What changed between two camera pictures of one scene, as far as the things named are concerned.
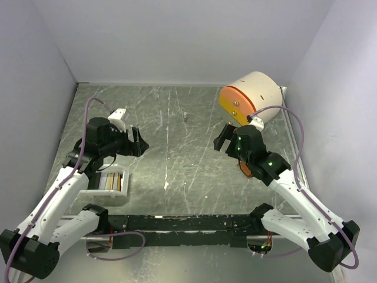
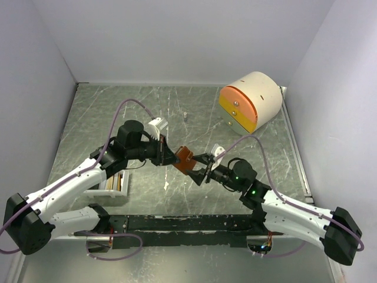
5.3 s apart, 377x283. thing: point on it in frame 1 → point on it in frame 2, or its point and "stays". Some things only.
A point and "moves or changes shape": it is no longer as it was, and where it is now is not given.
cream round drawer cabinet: [250, 92] stays
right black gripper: [229, 132] → [198, 175]
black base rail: [219, 230] stays
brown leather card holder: [245, 169] moves or changes shape
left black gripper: [131, 147] → [169, 157]
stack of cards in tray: [110, 181] stays
